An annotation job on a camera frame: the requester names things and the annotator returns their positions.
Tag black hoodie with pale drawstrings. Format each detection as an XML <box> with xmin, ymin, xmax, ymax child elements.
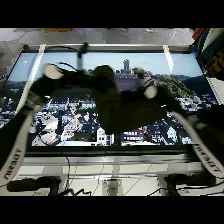
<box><xmin>91</xmin><ymin>64</ymin><xmax>175</xmax><ymax>136</ymax></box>

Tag silver frame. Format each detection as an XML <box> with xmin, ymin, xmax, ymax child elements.
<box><xmin>0</xmin><ymin>42</ymin><xmax>224</xmax><ymax>197</ymax></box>

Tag black cable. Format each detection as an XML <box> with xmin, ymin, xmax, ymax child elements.
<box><xmin>58</xmin><ymin>151</ymin><xmax>93</xmax><ymax>197</ymax></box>
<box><xmin>44</xmin><ymin>43</ymin><xmax>84</xmax><ymax>54</ymax></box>

